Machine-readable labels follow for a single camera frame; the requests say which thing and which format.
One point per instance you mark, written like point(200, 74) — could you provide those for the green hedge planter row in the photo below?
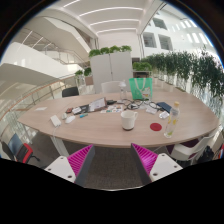
point(201, 69)

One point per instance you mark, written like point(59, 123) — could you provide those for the black office chair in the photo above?
point(72, 91)

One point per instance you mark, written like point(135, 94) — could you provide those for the white chair right side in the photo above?
point(191, 150)

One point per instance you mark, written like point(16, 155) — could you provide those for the red and blue chair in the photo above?
point(18, 151)

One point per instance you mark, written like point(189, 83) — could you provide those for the white cabinet with plants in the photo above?
point(106, 67)

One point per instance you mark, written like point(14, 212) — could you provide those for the white chair behind table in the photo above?
point(111, 87)

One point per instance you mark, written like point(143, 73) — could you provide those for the white power adapter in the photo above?
point(55, 120)

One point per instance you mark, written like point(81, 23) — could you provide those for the white computer mouse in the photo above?
point(69, 119)

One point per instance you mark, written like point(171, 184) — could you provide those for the red round coaster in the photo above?
point(155, 127)

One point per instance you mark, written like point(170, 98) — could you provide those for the clear plastic water bottle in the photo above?
point(172, 120)

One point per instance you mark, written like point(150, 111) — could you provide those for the dark blue notebook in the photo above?
point(164, 106)

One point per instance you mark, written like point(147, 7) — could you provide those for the white ceramic mug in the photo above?
point(128, 119)

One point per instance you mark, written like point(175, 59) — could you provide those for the clear bottle near bag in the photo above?
point(123, 91)

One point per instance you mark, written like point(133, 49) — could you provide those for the green tote bag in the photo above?
point(141, 88)

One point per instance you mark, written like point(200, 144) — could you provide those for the blue marker pen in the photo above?
point(83, 115)

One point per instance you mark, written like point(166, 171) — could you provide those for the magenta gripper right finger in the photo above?
point(152, 166)

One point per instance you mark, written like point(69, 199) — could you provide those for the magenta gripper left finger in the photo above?
point(73, 168)

